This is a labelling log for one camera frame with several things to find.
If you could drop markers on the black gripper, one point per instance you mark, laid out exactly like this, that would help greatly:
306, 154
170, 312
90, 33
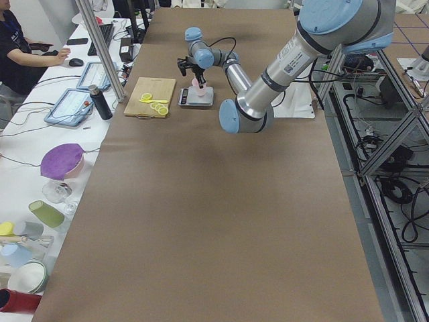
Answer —
196, 69

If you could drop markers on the pink plastic cup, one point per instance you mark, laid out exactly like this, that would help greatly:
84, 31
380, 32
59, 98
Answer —
199, 89

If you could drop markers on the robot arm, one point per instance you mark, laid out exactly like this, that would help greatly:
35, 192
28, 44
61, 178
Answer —
321, 27

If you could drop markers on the silver kitchen scale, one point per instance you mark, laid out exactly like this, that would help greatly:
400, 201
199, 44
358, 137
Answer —
188, 97

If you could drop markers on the green plastic cup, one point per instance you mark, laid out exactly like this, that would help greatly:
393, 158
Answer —
47, 214

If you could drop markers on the grey cup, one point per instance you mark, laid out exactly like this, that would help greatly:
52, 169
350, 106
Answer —
32, 230

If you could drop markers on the yellow cup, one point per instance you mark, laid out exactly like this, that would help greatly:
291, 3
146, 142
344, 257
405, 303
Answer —
6, 229

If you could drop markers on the light blue cup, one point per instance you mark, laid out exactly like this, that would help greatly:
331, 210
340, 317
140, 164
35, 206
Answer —
16, 255

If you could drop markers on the red cup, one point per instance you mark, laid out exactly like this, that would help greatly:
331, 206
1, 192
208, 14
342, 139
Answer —
13, 301

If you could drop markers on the bamboo cutting board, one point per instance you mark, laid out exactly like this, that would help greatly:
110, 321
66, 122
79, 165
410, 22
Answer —
160, 88

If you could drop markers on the lemon slice near edge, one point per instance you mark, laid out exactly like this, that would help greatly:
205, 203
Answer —
163, 111

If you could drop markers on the middle lemon slice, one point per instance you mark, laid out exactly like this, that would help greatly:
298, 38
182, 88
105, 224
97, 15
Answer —
156, 106

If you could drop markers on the lemon slice by knife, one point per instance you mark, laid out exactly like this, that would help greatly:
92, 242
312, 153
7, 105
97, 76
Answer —
146, 97

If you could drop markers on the black power adapter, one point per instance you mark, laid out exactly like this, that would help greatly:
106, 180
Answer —
126, 50

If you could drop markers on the black thermos bottle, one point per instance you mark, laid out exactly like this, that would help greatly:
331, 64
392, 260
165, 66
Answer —
100, 102

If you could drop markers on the far blue teach pendant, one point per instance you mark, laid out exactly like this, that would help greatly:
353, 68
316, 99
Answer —
93, 74

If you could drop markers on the blue teach pendant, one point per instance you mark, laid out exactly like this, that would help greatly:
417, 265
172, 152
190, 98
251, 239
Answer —
93, 74
70, 109

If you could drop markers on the black computer mouse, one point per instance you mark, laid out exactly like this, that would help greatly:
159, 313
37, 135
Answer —
75, 62

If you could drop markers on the black smartphone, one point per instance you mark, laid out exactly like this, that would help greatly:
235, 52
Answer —
77, 41

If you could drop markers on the near blue teach pendant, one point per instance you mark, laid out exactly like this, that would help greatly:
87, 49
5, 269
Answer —
70, 109

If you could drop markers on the purple cloth on bowl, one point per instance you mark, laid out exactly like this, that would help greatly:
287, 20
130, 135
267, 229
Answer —
63, 162

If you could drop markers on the person at desk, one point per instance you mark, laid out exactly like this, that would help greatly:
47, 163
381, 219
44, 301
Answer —
21, 69

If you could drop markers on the wine glass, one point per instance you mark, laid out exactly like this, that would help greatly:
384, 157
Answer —
60, 193

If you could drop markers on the white green-rimmed bowl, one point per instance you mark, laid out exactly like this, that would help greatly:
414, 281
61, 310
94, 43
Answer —
29, 278

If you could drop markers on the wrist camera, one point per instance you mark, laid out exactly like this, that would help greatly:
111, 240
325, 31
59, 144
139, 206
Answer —
184, 64

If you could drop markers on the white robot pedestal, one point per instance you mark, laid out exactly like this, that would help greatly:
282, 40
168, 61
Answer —
295, 102

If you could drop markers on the aluminium frame post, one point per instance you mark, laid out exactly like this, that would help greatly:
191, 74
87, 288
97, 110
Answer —
97, 38

